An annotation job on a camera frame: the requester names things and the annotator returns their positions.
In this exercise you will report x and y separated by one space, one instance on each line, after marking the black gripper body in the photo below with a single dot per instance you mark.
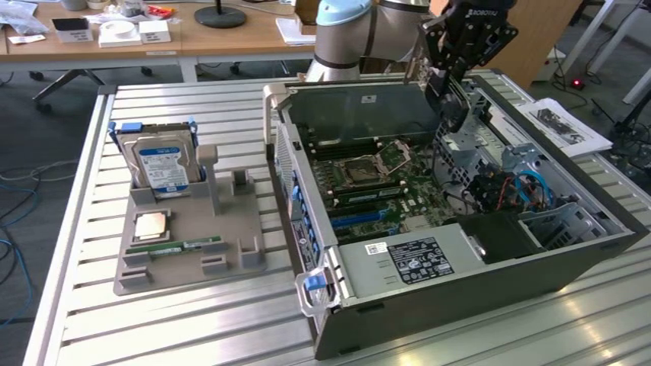
478 23

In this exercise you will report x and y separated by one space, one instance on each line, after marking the graphics card with black fan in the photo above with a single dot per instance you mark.
447 106

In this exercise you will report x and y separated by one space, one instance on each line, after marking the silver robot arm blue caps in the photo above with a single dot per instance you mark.
356 38

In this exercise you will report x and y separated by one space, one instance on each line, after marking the wooden cabinet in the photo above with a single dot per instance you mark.
548 45

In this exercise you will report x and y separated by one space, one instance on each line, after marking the black power strip red light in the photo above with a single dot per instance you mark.
576 84

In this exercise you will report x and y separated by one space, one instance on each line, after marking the brown cardboard box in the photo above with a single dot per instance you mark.
304 11

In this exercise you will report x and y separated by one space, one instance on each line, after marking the printed paper stack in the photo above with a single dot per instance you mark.
564 129

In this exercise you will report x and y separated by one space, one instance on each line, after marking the white paper pile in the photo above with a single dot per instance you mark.
295 36

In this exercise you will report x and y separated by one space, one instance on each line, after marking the metal socket cover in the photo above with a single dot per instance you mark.
398 156

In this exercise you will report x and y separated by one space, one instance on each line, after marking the perforated metal drive cage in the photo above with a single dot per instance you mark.
458 160

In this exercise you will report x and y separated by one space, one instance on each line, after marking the beige case latch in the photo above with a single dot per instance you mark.
276 95

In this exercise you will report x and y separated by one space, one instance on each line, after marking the CPU socket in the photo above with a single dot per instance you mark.
362 169

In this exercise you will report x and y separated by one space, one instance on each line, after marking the black tripod stand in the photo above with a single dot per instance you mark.
630 145

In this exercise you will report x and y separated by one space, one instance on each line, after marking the green motherboard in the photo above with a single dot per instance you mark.
422 198

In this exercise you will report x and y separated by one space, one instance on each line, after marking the black round lamp base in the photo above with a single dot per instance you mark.
219 19

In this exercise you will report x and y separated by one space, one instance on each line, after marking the RAM stick with label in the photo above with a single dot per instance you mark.
368 196

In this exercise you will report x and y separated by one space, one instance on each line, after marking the blue card retention clip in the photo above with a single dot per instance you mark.
306 214
302 201
310 228
315 243
295 176
298 188

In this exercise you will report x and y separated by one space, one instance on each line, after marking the silver metal disk bay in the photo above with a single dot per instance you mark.
559 228

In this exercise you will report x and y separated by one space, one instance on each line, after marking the red package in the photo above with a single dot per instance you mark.
157 11

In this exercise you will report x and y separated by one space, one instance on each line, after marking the small white box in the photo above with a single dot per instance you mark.
153 32

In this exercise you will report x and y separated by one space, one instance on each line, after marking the flat white box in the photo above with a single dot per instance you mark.
119 42

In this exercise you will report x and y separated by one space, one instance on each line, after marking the grey power supply black label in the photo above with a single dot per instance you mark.
366 274

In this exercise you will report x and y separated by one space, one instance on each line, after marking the hard disk in blue caddy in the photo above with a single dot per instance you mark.
157 164

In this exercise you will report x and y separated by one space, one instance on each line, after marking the white tape roll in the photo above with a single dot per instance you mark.
105 30

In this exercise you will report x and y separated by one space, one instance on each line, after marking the white cup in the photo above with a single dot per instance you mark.
95 4

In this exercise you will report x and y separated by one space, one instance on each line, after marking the grey plastic parts rack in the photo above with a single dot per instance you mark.
193 228

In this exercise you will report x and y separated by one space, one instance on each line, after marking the black and white box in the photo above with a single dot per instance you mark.
73 36

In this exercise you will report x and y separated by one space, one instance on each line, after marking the grey cup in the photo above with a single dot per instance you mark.
75 4

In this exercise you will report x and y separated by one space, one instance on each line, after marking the dark grey open PC case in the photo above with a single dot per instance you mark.
458 316

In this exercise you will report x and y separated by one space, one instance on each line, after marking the black caster base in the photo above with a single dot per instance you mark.
65 84

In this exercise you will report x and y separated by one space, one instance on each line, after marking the copper coloured CPU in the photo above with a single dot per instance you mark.
149 225

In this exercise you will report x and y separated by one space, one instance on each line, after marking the green RAM stick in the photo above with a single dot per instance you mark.
168 247

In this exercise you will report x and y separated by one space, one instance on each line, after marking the white card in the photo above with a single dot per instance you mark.
25 39

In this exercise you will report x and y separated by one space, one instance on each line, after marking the clear plastic bag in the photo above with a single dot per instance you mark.
23 21

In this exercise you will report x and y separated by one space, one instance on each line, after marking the white desk frame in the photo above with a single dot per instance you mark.
584 34

